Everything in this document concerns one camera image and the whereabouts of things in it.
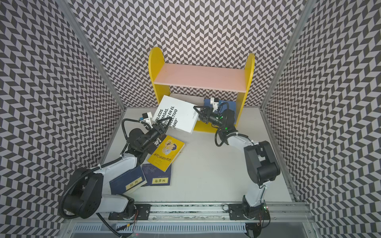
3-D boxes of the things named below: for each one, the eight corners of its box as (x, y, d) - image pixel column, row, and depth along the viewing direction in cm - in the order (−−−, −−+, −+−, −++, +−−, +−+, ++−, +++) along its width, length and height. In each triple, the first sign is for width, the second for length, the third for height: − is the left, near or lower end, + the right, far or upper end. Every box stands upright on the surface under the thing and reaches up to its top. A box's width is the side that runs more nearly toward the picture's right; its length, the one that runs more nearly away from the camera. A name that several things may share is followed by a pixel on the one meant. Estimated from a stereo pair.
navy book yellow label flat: (139, 186, 82) (137, 184, 80) (144, 165, 90) (142, 163, 88) (170, 186, 82) (170, 184, 80) (173, 165, 90) (172, 163, 88)
